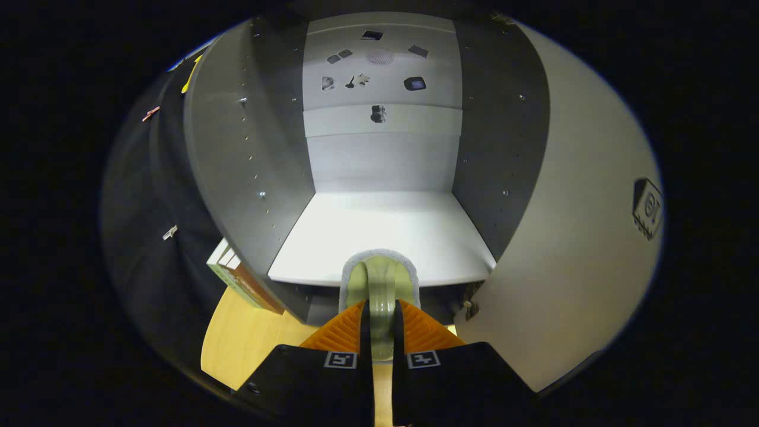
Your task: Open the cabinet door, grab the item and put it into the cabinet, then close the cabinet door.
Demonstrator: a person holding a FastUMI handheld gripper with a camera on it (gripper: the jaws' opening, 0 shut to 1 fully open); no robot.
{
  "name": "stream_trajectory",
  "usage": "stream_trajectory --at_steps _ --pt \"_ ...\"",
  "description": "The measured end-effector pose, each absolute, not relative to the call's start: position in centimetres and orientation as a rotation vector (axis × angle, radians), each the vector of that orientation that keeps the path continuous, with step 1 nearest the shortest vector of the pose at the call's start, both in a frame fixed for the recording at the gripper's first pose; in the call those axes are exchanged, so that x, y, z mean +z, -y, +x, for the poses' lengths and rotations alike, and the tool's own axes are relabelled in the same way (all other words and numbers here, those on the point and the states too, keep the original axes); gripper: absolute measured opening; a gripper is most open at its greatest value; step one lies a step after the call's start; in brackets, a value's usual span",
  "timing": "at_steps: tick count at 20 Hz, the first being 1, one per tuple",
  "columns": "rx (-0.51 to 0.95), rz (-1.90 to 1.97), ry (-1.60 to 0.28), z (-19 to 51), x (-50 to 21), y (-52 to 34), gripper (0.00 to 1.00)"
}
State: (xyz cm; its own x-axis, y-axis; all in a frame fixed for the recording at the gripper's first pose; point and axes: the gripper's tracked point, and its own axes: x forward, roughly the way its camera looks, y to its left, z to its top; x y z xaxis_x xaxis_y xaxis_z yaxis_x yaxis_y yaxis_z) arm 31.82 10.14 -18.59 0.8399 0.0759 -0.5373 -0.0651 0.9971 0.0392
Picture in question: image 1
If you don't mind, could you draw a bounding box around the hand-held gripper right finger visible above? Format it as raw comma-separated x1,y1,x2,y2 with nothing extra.
391,299,537,427

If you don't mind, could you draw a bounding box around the black backdrop cloth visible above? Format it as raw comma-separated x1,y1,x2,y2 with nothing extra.
101,42,229,380

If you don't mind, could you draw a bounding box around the grey-green book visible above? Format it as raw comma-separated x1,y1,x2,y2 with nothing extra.
216,248,273,312

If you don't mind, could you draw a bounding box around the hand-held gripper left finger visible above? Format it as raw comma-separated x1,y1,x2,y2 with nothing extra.
237,299,375,427

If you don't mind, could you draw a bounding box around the grey cabinet body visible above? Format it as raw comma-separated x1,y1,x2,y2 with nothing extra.
183,12,552,327

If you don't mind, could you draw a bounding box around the green book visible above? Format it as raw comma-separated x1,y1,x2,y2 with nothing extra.
206,238,261,309

